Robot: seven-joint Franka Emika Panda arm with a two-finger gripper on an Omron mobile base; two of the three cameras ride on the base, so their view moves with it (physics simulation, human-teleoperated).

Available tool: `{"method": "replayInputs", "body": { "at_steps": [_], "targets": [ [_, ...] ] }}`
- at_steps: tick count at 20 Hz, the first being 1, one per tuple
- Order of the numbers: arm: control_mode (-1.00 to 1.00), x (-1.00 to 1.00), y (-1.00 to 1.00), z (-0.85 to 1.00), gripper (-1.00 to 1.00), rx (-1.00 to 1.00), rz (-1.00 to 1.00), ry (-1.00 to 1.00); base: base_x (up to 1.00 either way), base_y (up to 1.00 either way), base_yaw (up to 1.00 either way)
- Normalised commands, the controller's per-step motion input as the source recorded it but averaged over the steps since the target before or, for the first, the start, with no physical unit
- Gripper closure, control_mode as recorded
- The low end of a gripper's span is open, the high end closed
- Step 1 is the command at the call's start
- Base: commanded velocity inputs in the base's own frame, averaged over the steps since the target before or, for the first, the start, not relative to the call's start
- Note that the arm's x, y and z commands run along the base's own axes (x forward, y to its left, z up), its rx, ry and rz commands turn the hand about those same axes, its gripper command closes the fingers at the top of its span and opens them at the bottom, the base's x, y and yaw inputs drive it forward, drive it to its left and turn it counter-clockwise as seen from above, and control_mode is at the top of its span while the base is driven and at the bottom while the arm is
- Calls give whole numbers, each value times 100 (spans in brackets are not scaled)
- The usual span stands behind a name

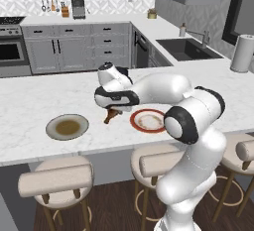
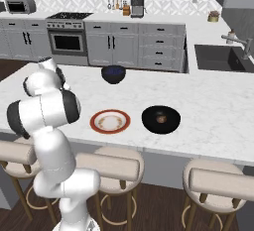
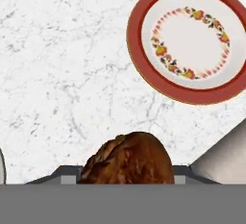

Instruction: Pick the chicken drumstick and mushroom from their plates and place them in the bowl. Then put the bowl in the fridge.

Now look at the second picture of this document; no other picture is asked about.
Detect dark blue bowl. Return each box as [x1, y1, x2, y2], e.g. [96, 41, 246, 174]
[100, 64, 127, 85]

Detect red rimmed plate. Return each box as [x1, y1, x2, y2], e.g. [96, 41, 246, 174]
[89, 109, 132, 135]

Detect grey cupboards and drawers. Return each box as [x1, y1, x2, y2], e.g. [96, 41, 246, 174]
[84, 21, 187, 73]

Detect beige wooden bar stool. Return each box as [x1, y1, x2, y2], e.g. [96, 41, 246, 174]
[181, 158, 250, 231]
[74, 146, 146, 231]
[0, 136, 59, 227]

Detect wooden knife block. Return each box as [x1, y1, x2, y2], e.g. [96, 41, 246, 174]
[122, 3, 131, 17]

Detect silver coffee machine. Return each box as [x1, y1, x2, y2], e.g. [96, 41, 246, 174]
[130, 0, 148, 19]

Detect dark grey sink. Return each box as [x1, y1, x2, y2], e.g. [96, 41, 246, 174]
[193, 44, 254, 74]

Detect black hob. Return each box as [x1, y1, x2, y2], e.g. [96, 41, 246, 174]
[46, 11, 94, 21]

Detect grey cupboard run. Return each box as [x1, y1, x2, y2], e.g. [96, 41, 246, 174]
[0, 18, 54, 61]

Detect potted plant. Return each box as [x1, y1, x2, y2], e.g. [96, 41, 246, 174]
[207, 10, 221, 24]

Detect small soap bottle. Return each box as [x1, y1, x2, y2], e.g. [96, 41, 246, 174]
[227, 28, 237, 46]

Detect silver tap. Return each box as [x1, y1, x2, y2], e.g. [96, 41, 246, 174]
[220, 34, 254, 60]

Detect silver toaster oven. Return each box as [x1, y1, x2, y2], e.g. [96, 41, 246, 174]
[4, 0, 37, 15]

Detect rail with hanging tools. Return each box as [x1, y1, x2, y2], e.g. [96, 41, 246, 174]
[105, 0, 125, 11]

